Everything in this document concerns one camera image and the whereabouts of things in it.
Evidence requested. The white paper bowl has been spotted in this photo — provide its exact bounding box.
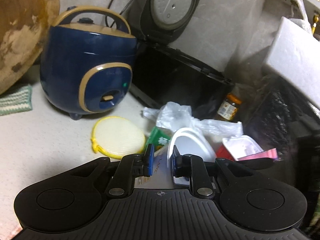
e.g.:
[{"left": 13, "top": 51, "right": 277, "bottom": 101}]
[{"left": 150, "top": 127, "right": 218, "bottom": 189}]

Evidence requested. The pink purple sponge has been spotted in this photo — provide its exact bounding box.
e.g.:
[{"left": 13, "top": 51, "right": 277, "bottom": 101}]
[{"left": 238, "top": 148, "right": 278, "bottom": 161}]

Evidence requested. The red plastic food tray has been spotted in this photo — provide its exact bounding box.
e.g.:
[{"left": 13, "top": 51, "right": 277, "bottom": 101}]
[{"left": 215, "top": 135, "right": 264, "bottom": 161}]

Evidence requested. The small green snack wrapper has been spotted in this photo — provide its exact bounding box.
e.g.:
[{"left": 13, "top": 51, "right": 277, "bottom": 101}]
[{"left": 145, "top": 126, "right": 171, "bottom": 151}]

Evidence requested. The clear plastic bag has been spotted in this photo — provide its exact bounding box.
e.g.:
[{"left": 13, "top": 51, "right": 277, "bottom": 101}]
[{"left": 142, "top": 102, "right": 244, "bottom": 138}]

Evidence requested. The yellow rimmed scrub pad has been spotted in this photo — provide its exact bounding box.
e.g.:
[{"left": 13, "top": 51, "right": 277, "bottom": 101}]
[{"left": 91, "top": 116, "right": 146, "bottom": 160}]

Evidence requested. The black microwave oven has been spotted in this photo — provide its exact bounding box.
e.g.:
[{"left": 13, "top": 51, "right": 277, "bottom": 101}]
[{"left": 240, "top": 75, "right": 319, "bottom": 170}]

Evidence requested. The sauce jar orange lid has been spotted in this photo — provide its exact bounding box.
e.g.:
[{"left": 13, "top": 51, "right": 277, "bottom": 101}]
[{"left": 215, "top": 93, "right": 242, "bottom": 121}]

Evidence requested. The blue small rice cooker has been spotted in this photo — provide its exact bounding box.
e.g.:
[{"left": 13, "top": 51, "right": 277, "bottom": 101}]
[{"left": 40, "top": 5, "right": 137, "bottom": 120}]

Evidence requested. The white styrofoam box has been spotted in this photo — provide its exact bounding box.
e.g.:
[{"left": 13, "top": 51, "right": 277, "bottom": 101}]
[{"left": 263, "top": 17, "right": 319, "bottom": 108}]

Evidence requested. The green striped knitted cloth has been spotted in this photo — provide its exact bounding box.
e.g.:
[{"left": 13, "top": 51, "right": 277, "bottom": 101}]
[{"left": 0, "top": 84, "right": 33, "bottom": 116}]

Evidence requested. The round wooden cutting board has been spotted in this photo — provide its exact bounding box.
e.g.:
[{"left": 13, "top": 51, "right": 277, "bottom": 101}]
[{"left": 1, "top": 0, "right": 60, "bottom": 93}]

